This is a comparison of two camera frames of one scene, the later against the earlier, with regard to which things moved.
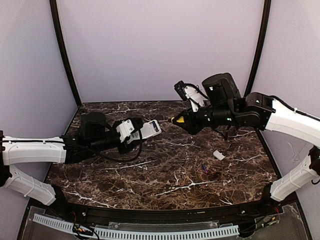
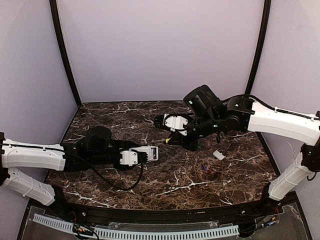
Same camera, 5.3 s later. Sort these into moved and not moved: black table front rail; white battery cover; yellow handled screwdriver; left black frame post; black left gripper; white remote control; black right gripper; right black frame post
Moved: yellow handled screwdriver; black left gripper; white remote control; black right gripper
Not moved: right black frame post; black table front rail; white battery cover; left black frame post
